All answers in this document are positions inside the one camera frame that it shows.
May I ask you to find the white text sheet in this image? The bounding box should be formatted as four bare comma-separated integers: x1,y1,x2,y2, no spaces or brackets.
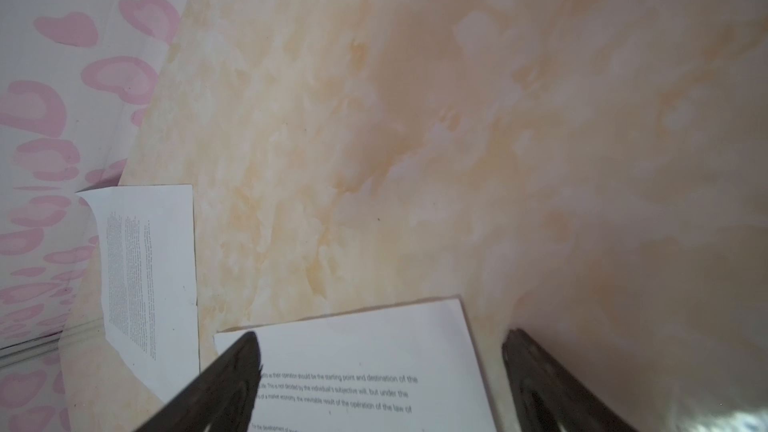
79,185,200,403

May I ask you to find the white text sheet wall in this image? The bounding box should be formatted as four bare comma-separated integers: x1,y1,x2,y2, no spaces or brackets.
249,298,496,431

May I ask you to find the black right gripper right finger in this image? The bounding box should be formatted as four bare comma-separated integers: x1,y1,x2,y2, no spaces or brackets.
502,329,634,432

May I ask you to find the aluminium floor rail left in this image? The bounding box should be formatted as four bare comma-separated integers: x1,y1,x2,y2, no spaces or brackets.
1,319,104,369

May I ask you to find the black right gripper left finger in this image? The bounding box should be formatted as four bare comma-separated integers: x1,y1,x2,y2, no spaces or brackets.
137,332,262,432

